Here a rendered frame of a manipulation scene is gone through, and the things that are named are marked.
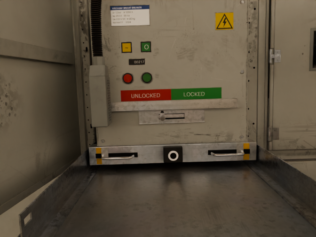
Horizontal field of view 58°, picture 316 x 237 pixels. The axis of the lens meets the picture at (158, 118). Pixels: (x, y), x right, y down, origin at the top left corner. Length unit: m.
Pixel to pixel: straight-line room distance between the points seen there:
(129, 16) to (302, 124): 0.77
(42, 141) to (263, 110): 0.82
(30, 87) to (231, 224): 0.64
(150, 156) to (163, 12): 0.45
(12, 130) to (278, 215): 0.66
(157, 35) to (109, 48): 0.15
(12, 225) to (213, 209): 0.93
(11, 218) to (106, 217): 0.78
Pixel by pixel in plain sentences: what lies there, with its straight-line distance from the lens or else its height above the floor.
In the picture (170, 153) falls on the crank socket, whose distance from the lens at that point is 0.90.
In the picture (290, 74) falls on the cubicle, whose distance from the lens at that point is 1.22.
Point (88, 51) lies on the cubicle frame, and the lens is 1.17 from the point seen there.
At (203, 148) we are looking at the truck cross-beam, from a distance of 0.94.
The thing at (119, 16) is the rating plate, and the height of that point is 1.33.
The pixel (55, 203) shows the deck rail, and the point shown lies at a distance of 0.70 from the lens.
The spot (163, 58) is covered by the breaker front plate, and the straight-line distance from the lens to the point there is 0.92.
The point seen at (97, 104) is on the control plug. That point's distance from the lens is 0.82.
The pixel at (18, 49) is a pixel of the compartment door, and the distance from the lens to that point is 0.84.
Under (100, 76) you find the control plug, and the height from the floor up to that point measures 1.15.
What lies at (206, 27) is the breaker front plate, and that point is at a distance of 0.94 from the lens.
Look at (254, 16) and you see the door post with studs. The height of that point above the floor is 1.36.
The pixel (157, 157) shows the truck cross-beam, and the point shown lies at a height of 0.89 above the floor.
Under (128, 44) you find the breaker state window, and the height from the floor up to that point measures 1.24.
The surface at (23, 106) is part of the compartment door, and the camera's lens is 0.86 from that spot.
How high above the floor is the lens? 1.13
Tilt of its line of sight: 7 degrees down
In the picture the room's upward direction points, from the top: 2 degrees counter-clockwise
